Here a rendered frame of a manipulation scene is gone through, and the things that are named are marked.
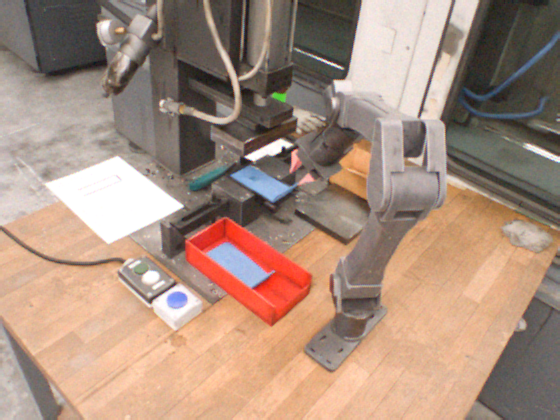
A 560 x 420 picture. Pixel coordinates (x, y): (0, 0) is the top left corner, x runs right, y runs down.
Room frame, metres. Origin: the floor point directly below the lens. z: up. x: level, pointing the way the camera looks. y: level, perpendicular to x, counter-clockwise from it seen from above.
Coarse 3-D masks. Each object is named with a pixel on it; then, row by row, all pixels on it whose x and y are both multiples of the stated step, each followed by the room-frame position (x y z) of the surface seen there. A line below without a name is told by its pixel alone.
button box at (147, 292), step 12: (0, 228) 0.74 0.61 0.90; (36, 252) 0.68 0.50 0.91; (72, 264) 0.66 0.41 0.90; (84, 264) 0.66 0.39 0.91; (96, 264) 0.67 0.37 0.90; (132, 264) 0.66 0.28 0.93; (156, 264) 0.67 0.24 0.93; (120, 276) 0.63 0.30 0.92; (132, 276) 0.63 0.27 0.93; (168, 276) 0.64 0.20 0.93; (132, 288) 0.61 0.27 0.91; (144, 288) 0.60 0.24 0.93; (156, 288) 0.60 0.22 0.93; (168, 288) 0.61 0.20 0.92; (144, 300) 0.59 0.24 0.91
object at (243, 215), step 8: (288, 184) 0.98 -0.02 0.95; (216, 192) 0.89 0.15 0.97; (232, 200) 0.86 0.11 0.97; (280, 200) 0.96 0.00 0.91; (232, 208) 0.86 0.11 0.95; (240, 208) 0.84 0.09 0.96; (248, 208) 0.86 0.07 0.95; (256, 208) 0.88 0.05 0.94; (224, 216) 0.87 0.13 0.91; (232, 216) 0.86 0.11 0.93; (240, 216) 0.84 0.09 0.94; (248, 216) 0.86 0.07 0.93; (256, 216) 0.88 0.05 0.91; (240, 224) 0.84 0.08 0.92
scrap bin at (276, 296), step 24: (192, 240) 0.73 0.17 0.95; (216, 240) 0.78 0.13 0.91; (240, 240) 0.78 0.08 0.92; (192, 264) 0.70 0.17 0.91; (216, 264) 0.66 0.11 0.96; (264, 264) 0.73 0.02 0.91; (288, 264) 0.70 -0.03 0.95; (240, 288) 0.62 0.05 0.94; (264, 288) 0.66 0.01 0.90; (288, 288) 0.67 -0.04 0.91; (264, 312) 0.58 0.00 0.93; (288, 312) 0.61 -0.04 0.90
